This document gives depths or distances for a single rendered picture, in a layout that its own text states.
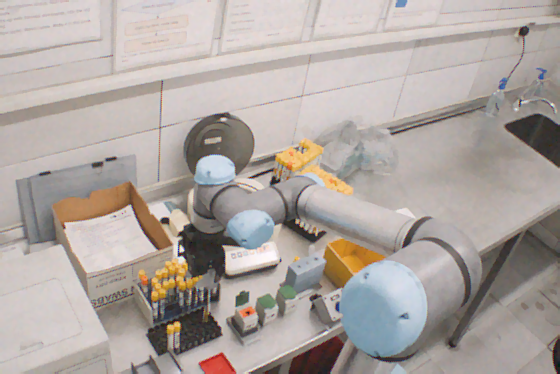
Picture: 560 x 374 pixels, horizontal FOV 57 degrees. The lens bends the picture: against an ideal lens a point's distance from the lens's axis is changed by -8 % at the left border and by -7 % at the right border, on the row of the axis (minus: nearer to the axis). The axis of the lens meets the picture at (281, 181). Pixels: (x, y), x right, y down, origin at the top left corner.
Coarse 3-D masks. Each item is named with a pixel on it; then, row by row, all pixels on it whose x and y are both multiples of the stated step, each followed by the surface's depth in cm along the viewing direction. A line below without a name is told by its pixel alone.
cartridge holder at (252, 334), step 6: (228, 318) 141; (234, 324) 139; (234, 330) 139; (240, 330) 137; (246, 330) 137; (252, 330) 138; (258, 330) 140; (240, 336) 137; (246, 336) 138; (252, 336) 138; (258, 336) 138; (246, 342) 136
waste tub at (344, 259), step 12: (336, 240) 158; (348, 240) 162; (324, 252) 159; (336, 252) 162; (348, 252) 166; (360, 252) 166; (372, 252) 161; (336, 264) 155; (348, 264) 164; (360, 264) 165; (336, 276) 156; (348, 276) 151
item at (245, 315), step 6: (240, 306) 137; (246, 306) 138; (240, 312) 136; (246, 312) 137; (252, 312) 136; (234, 318) 139; (240, 318) 136; (246, 318) 135; (252, 318) 136; (240, 324) 137; (246, 324) 135; (252, 324) 137
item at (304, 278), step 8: (312, 256) 152; (320, 256) 152; (296, 264) 148; (304, 264) 149; (312, 264) 149; (320, 264) 150; (288, 272) 149; (296, 272) 146; (304, 272) 147; (312, 272) 150; (320, 272) 153; (288, 280) 150; (296, 280) 147; (304, 280) 150; (312, 280) 153; (296, 288) 150; (304, 288) 153; (312, 288) 155; (320, 288) 156; (304, 296) 152
